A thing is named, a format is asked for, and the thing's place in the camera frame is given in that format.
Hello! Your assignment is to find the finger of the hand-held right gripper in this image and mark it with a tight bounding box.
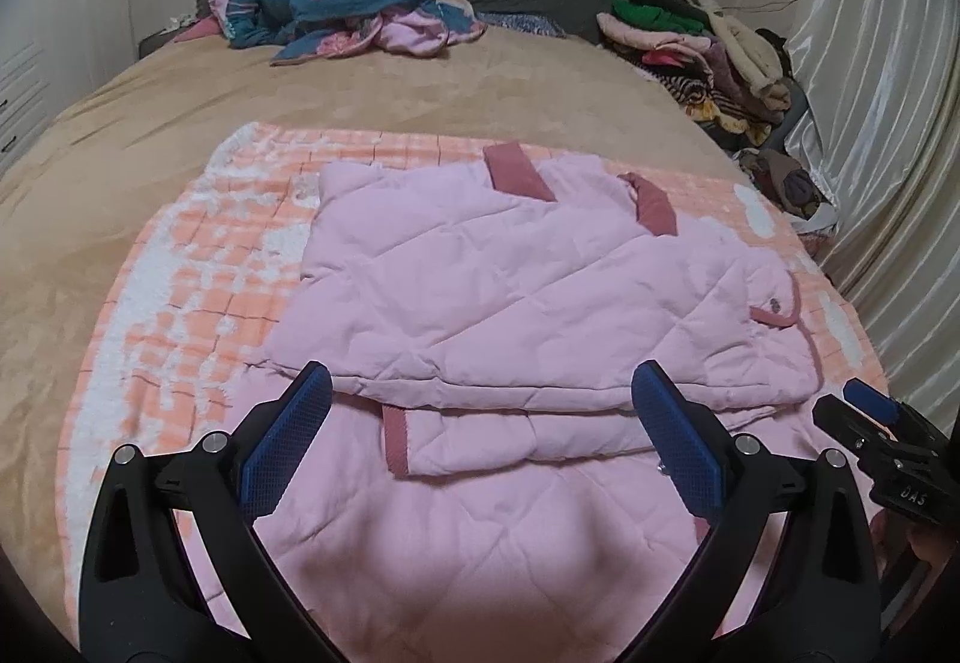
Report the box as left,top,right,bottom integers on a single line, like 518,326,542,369
842,378,906,425
812,395,895,467

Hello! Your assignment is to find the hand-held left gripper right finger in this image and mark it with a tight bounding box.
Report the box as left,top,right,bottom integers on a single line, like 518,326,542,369
622,359,880,663

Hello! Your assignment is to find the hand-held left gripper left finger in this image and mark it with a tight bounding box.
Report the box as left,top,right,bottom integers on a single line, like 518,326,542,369
79,361,338,663

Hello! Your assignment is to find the pink quilted jacket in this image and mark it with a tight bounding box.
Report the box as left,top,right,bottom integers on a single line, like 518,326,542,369
176,142,822,663

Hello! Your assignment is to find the floral basket of clothes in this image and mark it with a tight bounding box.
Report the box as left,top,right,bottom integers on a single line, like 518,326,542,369
731,145,841,236

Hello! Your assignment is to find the pile of mixed clothes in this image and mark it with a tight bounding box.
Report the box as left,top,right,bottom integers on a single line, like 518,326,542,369
596,0,796,146

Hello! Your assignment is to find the person's right hand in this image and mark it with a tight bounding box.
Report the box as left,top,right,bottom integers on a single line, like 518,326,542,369
874,513,947,585

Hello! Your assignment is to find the orange plaid fleece blanket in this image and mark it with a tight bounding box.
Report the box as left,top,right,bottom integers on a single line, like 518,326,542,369
56,121,890,641

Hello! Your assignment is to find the cream satin curtain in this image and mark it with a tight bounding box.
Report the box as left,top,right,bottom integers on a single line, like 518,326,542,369
780,0,960,424

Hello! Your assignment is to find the tan bed sheet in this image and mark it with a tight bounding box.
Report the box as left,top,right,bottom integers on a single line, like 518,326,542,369
0,22,751,604

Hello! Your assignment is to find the dark bedside table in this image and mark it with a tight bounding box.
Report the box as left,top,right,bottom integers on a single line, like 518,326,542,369
137,14,200,58

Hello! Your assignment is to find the dark patterned pillow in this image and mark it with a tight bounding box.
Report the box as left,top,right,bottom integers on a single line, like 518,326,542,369
476,12,567,38

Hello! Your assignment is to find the white wardrobe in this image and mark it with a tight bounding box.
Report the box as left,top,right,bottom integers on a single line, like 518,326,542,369
0,0,143,176

